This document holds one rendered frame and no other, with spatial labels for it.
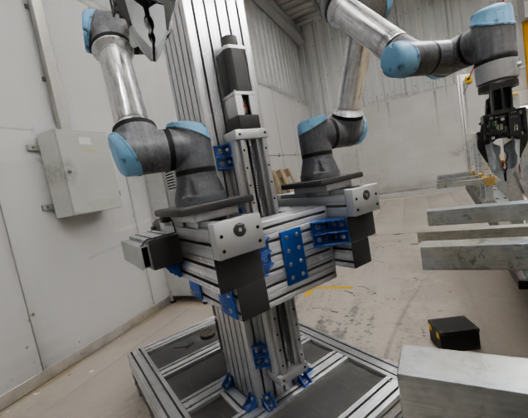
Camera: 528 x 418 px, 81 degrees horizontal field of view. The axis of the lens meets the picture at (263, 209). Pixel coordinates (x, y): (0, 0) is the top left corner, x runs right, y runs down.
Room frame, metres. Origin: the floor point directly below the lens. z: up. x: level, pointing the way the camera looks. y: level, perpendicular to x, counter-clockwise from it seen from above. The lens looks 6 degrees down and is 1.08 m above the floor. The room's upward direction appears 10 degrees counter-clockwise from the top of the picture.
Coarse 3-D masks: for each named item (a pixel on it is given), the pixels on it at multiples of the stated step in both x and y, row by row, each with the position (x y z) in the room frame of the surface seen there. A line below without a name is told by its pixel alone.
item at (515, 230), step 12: (444, 228) 0.82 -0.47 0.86; (456, 228) 0.80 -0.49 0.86; (468, 228) 0.78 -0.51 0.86; (480, 228) 0.76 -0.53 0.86; (492, 228) 0.74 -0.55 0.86; (504, 228) 0.73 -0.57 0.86; (516, 228) 0.72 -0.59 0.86; (420, 240) 0.82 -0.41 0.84; (432, 240) 0.81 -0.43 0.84; (444, 240) 0.79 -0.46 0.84
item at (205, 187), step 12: (192, 168) 0.85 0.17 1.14; (204, 168) 0.86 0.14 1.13; (180, 180) 0.87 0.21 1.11; (192, 180) 0.85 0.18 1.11; (204, 180) 0.86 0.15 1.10; (216, 180) 0.88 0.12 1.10; (180, 192) 0.86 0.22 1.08; (192, 192) 0.85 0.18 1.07; (204, 192) 0.84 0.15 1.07; (216, 192) 0.86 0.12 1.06; (180, 204) 0.85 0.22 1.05; (192, 204) 0.84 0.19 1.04
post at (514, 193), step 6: (504, 138) 1.15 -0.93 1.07; (504, 144) 1.16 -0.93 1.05; (504, 156) 1.18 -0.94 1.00; (516, 168) 1.14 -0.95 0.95; (510, 180) 1.15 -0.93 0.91; (510, 186) 1.15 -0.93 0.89; (516, 186) 1.14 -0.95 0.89; (510, 192) 1.15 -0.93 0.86; (516, 192) 1.14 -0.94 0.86; (510, 198) 1.15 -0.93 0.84; (516, 198) 1.14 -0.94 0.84; (516, 222) 1.15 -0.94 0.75; (522, 222) 1.14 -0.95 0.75
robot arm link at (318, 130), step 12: (312, 120) 1.13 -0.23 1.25; (324, 120) 1.14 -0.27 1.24; (300, 132) 1.16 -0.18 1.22; (312, 132) 1.13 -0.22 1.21; (324, 132) 1.14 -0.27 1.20; (336, 132) 1.15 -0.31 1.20; (300, 144) 1.18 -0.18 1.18; (312, 144) 1.13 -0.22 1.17; (324, 144) 1.13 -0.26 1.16; (336, 144) 1.18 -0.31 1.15
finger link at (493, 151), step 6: (486, 144) 0.70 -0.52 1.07; (492, 144) 0.68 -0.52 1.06; (486, 150) 0.70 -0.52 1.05; (492, 150) 0.68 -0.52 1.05; (498, 150) 0.69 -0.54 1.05; (492, 156) 0.68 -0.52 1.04; (498, 156) 0.69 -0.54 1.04; (492, 162) 0.69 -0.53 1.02; (498, 162) 0.69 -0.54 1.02; (492, 168) 0.70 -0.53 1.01; (498, 168) 0.69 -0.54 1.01; (498, 174) 0.69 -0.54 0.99; (504, 174) 0.69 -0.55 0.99; (504, 180) 0.69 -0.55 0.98
